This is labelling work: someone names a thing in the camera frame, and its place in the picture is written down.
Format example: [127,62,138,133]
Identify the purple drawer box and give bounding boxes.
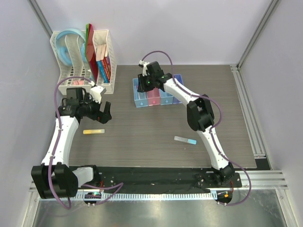
[172,74,184,104]

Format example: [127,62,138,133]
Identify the blue capped glue stick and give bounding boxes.
[174,136,197,145]

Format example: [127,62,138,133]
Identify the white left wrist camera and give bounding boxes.
[89,81,107,104]

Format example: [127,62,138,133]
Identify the yellow highlighter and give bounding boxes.
[83,129,105,135]

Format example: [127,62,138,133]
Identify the light blue headphones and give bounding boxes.
[54,28,87,66]

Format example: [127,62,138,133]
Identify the pink eraser in rack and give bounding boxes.
[73,80,84,86]

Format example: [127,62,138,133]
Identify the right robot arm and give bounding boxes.
[138,60,235,187]

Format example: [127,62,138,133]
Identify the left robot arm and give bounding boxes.
[31,85,112,199]

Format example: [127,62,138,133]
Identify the aluminium rail frame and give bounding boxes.
[31,166,287,199]

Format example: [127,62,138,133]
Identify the white file organizer rack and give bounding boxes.
[50,30,117,95]

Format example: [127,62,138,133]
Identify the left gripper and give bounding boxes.
[80,93,111,123]

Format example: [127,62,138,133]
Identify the pink drawer box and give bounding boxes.
[147,88,161,106]

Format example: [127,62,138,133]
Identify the light blue drawer box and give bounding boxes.
[159,89,174,105]
[133,78,148,108]

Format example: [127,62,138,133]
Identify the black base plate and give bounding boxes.
[72,166,243,190]

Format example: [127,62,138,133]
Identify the stack of books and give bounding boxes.
[96,44,111,84]

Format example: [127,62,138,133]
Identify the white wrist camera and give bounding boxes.
[89,81,107,104]
[139,60,150,76]

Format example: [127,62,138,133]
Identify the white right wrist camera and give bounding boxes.
[139,60,150,76]

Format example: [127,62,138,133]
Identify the red folder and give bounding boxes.
[85,24,98,82]

